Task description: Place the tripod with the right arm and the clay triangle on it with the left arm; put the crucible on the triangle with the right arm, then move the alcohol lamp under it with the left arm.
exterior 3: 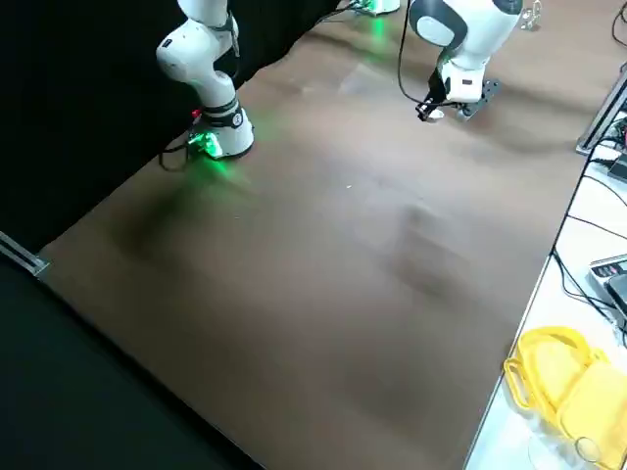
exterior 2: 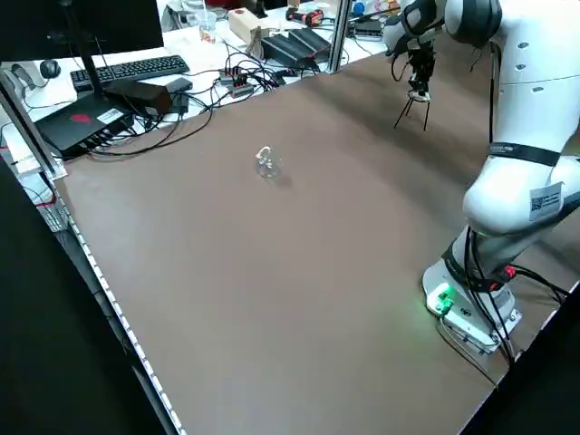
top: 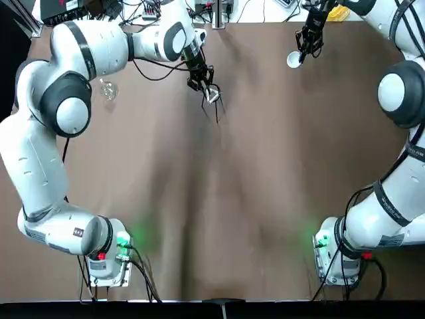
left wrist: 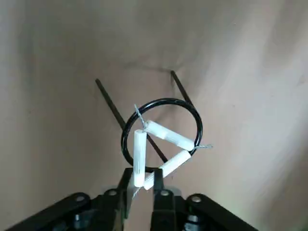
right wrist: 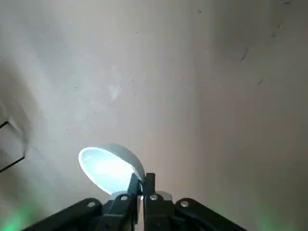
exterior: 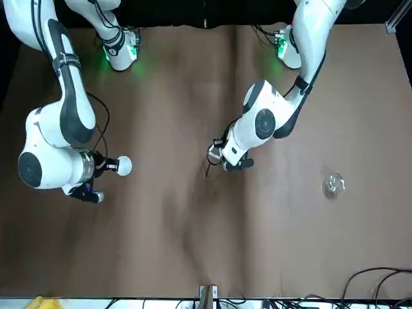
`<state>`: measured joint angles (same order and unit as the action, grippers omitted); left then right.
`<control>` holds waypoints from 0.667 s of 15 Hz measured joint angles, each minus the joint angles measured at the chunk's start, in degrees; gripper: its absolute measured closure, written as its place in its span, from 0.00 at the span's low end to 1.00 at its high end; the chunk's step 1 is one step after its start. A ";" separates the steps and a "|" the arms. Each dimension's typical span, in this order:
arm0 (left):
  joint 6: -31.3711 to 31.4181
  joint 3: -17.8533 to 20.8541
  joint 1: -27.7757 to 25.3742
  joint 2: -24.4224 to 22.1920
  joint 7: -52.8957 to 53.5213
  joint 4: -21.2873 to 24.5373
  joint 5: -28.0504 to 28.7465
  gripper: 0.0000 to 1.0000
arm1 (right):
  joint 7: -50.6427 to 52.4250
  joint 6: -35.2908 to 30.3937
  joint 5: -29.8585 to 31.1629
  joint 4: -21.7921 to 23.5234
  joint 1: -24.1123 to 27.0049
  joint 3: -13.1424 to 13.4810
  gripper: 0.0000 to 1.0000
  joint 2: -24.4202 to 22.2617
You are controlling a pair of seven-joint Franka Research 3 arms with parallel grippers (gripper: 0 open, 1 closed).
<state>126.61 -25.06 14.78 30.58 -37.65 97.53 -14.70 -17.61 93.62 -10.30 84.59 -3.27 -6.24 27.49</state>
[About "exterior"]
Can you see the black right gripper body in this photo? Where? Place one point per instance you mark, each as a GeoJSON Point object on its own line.
{"type": "Point", "coordinates": [87, 194]}

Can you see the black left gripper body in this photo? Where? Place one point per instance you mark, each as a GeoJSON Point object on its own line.
{"type": "Point", "coordinates": [248, 163]}

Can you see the black metal tripod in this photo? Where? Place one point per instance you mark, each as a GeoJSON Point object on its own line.
{"type": "Point", "coordinates": [208, 170]}

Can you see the white porcelain crucible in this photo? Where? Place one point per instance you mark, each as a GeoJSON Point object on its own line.
{"type": "Point", "coordinates": [124, 165]}

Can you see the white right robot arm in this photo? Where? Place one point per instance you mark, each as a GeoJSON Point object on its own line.
{"type": "Point", "coordinates": [42, 138]}

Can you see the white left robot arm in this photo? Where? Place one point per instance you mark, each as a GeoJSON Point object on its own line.
{"type": "Point", "coordinates": [267, 106]}

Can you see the small black camera box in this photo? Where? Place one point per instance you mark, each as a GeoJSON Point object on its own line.
{"type": "Point", "coordinates": [112, 168]}
{"type": "Point", "coordinates": [218, 142]}

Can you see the aluminium profile post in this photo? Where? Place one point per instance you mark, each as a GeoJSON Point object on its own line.
{"type": "Point", "coordinates": [207, 296]}

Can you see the aluminium frame rail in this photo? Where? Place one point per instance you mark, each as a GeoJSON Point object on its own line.
{"type": "Point", "coordinates": [396, 16]}

